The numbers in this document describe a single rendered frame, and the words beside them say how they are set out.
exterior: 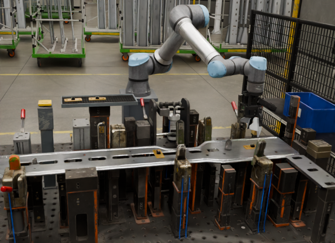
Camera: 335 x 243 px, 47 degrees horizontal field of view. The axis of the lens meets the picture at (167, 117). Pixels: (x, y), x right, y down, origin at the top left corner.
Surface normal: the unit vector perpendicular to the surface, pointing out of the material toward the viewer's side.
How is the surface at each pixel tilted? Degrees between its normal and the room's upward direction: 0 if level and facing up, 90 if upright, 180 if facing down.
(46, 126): 90
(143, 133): 90
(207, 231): 0
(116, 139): 90
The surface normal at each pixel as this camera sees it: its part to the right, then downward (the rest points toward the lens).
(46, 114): 0.25, 0.34
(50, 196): 0.04, -0.94
